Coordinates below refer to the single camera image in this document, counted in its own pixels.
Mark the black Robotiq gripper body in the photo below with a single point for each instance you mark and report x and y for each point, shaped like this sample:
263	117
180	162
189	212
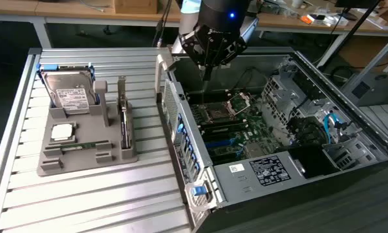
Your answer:
221	17

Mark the Nvidia Quadro graphics card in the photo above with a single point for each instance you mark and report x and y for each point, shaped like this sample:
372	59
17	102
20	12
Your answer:
125	126

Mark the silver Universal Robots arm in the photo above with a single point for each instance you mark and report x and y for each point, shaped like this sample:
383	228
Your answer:
187	24

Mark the cluttered wooden desk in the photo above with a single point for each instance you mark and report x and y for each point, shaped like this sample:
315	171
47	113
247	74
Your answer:
287	21

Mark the metal socket cover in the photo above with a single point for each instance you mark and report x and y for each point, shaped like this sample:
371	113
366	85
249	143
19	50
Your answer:
240	102

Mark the white cup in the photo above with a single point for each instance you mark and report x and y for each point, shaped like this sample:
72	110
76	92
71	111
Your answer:
297	3

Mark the brown cardboard box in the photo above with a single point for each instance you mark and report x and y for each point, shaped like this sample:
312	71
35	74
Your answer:
135	6

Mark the perforated metal drive cage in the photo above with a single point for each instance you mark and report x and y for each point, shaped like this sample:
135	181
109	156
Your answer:
277	97

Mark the CPU socket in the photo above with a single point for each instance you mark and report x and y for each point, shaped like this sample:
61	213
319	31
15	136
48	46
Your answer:
220	112

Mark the orange small box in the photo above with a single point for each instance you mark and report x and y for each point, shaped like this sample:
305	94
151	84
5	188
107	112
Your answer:
309	19

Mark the black expansion slot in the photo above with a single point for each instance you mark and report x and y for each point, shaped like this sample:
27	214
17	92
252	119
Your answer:
223	126
224	158

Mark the white small box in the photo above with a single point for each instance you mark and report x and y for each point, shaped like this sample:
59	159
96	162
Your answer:
338	21

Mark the green motherboard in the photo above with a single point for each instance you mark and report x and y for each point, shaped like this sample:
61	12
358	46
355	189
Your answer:
264	131

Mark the black slanted pole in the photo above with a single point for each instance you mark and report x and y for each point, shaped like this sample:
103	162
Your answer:
348	36

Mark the black monitor stand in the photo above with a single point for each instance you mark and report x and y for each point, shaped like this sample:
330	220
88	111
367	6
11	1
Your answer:
350	15

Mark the blue expansion slot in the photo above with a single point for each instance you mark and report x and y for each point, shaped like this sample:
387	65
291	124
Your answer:
220	143

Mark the grey chipset heat sink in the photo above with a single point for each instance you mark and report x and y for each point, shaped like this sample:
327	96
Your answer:
255	150

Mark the silver hard disk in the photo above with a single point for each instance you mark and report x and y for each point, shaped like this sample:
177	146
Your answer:
68	92

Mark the grey computer tower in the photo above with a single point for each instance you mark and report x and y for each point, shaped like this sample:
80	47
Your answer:
375	92

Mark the blue disk caddy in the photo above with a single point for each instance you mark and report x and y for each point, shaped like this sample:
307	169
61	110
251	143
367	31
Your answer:
39	68

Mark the grey plastic parts rack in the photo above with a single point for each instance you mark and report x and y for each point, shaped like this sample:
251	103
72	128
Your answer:
91	136

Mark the silver CPU chip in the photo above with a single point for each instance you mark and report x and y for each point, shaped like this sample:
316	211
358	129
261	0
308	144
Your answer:
61	132

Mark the grey power supply unit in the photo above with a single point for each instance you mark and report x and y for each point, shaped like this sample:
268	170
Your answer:
245	179

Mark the green RAM stick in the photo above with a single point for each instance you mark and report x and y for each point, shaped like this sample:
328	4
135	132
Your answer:
79	146

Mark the metal disk bay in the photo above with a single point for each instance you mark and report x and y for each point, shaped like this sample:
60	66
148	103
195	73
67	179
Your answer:
346	153

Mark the wooden desk with box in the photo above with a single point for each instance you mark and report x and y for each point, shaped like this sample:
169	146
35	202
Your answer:
19	9

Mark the blue case release latch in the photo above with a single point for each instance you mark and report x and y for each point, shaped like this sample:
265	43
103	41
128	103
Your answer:
199	190

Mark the open black PC case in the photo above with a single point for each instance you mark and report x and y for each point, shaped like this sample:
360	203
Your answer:
309	206

